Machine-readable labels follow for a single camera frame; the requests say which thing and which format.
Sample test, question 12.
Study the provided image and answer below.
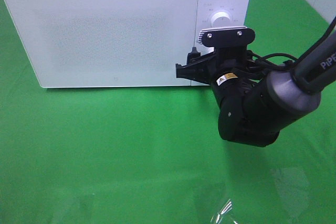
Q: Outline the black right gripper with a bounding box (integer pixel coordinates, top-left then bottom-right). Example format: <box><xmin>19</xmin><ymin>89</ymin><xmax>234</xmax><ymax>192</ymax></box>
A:
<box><xmin>175</xmin><ymin>47</ymin><xmax>263</xmax><ymax>88</ymax></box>

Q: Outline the white microwave door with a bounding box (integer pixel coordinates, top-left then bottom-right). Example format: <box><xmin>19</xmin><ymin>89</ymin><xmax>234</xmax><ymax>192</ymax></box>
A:
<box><xmin>4</xmin><ymin>0</ymin><xmax>197</xmax><ymax>88</ymax></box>

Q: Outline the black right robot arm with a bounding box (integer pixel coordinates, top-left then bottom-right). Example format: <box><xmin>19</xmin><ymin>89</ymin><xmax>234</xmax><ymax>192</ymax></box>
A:
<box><xmin>176</xmin><ymin>22</ymin><xmax>335</xmax><ymax>147</ymax></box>

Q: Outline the upper white microwave knob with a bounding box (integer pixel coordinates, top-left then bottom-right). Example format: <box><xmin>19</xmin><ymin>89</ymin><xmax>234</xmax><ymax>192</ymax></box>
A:
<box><xmin>211</xmin><ymin>11</ymin><xmax>232</xmax><ymax>27</ymax></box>

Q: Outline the clear plastic film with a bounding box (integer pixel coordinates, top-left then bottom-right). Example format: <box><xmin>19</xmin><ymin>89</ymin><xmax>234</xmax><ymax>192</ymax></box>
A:
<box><xmin>210</xmin><ymin>199</ymin><xmax>238</xmax><ymax>224</ymax></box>

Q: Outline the green table cloth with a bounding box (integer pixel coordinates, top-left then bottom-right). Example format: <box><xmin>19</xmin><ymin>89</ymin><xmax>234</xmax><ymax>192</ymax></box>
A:
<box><xmin>1</xmin><ymin>1</ymin><xmax>335</xmax><ymax>223</ymax></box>

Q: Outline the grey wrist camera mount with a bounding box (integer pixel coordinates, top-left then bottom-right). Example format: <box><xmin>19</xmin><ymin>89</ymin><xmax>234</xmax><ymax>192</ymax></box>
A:
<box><xmin>197</xmin><ymin>26</ymin><xmax>256</xmax><ymax>50</ymax></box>

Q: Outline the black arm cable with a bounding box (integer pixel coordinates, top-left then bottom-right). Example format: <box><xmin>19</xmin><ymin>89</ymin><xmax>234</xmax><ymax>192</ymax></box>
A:
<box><xmin>246</xmin><ymin>50</ymin><xmax>300</xmax><ymax>78</ymax></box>

